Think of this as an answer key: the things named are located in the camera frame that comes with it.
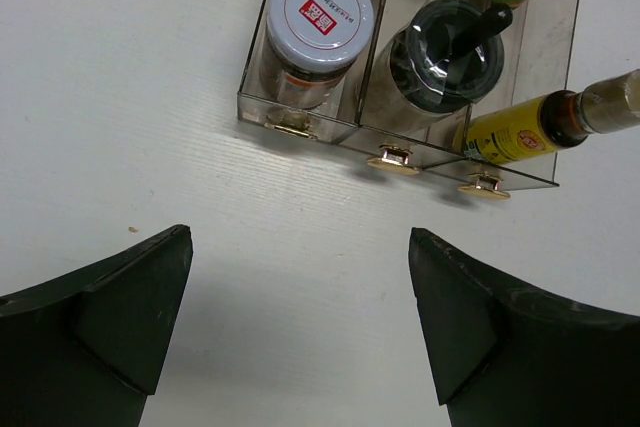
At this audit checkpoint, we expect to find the white lid spice jar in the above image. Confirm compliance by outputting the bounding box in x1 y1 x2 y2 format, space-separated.
259 0 375 109

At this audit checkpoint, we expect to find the black lid pepper jar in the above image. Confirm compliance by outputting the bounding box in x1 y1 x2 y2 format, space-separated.
372 0 515 136

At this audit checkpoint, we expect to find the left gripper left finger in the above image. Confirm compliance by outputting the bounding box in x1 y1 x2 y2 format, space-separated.
1 225 193 426

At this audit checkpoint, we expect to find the clear acrylic tray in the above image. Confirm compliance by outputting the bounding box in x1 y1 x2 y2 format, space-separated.
237 0 385 144
427 0 579 200
353 0 496 178

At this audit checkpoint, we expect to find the yellow label small bottle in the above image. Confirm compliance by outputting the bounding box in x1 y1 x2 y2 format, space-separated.
454 70 639 165

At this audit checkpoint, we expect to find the right clear acrylic tray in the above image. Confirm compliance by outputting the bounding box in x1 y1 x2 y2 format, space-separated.
427 0 579 200

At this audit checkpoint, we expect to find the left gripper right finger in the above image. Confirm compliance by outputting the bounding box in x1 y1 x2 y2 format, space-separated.
408 228 639 426

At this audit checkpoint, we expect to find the middle clear acrylic tray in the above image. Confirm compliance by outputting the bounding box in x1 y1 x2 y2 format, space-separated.
353 0 496 178

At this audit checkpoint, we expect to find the left clear acrylic tray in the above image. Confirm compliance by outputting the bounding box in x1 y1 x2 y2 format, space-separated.
237 0 385 144

